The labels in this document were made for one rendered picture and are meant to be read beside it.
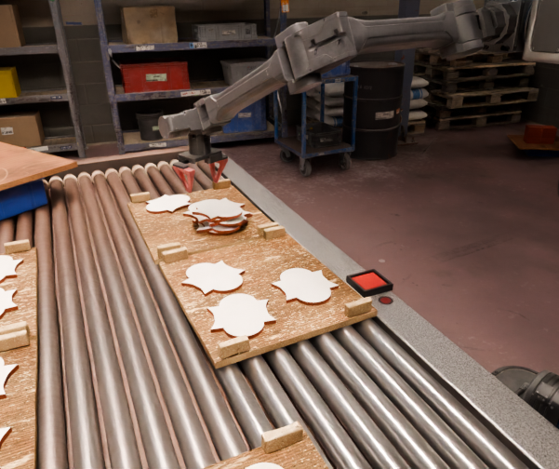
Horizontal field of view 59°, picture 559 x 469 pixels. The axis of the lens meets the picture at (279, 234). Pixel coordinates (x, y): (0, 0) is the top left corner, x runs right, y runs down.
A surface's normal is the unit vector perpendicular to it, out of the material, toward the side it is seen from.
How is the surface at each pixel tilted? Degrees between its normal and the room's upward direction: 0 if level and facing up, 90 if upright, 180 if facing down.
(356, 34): 66
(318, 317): 0
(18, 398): 0
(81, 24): 90
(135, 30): 85
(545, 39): 90
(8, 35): 90
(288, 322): 0
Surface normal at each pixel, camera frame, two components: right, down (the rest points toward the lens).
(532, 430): -0.02, -0.90
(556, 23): -0.79, 0.28
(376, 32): 0.55, -0.07
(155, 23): 0.50, 0.36
